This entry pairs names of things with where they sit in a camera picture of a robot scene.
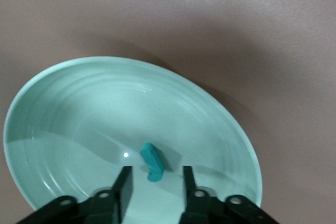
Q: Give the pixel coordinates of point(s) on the brown table cover sheet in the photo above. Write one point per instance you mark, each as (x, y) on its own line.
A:
(236, 11)

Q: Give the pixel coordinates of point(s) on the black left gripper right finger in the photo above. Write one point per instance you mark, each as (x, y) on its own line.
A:
(191, 195)

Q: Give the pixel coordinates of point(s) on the teal letter r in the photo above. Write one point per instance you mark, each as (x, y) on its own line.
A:
(152, 161)

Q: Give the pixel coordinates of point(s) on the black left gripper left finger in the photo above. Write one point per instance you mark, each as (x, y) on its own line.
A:
(124, 190)

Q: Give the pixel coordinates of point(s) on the light green plate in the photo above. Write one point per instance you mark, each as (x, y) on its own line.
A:
(105, 116)

